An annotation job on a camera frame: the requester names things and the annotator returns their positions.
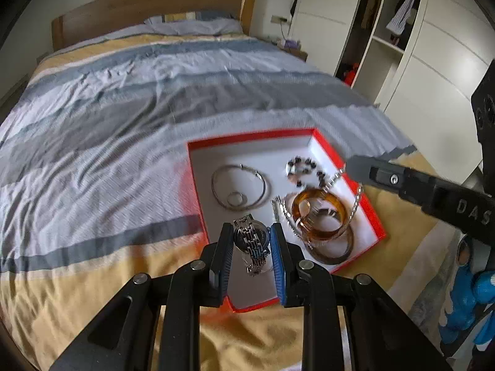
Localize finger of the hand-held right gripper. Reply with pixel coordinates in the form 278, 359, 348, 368
346, 155, 438, 213

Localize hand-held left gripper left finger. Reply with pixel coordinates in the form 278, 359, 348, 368
48, 222, 235, 371

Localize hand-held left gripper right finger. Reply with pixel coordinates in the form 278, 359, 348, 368
269, 222, 453, 371

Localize silver wristwatch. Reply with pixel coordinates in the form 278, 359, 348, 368
233, 215, 276, 278

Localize silver chain necklace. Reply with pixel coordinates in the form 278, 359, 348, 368
317, 166, 366, 225

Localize amber bangle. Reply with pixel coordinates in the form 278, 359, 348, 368
290, 189, 347, 242

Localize thin silver hoop bangle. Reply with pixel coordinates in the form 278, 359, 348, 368
211, 164, 267, 212

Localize red jewelry box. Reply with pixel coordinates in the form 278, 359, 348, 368
187, 127, 387, 313

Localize person's right hand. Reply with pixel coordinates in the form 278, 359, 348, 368
439, 236, 495, 346

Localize wide silver bangle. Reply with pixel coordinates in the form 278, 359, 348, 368
296, 216, 354, 265

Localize white wardrobe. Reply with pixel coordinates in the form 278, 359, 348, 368
288, 0, 495, 186

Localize wooden nightstand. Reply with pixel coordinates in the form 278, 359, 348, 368
276, 42, 309, 62

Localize light hanging clothes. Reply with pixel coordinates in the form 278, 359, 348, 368
385, 0, 424, 35

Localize striped lavender pillow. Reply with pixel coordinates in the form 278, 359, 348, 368
144, 10, 243, 34

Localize wooden bed headboard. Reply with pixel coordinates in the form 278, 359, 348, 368
51, 0, 258, 53

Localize black bead bracelet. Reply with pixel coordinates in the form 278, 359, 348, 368
288, 156, 327, 190

